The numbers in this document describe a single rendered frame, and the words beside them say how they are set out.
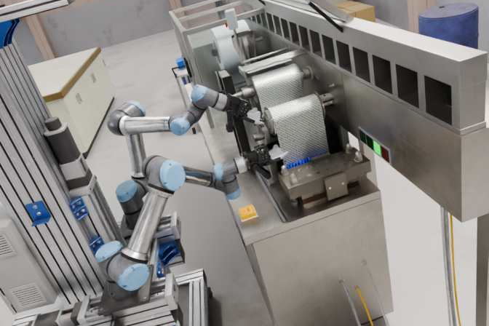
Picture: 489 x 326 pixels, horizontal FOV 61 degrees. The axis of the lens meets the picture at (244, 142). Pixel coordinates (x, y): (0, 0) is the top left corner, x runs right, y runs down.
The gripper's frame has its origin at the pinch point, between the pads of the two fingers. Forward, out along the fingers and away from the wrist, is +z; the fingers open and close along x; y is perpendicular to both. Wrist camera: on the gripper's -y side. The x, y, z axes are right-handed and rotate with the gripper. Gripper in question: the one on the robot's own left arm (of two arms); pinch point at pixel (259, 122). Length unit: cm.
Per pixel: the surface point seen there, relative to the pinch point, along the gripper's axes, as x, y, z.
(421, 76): -74, 48, 8
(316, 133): -8.4, 7.2, 25.8
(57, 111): 334, -156, -99
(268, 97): 15.5, 10.4, 4.7
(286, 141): -8.4, -1.9, 13.3
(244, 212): -19.0, -38.2, 5.8
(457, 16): 185, 130, 217
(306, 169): -17.7, -8.4, 24.7
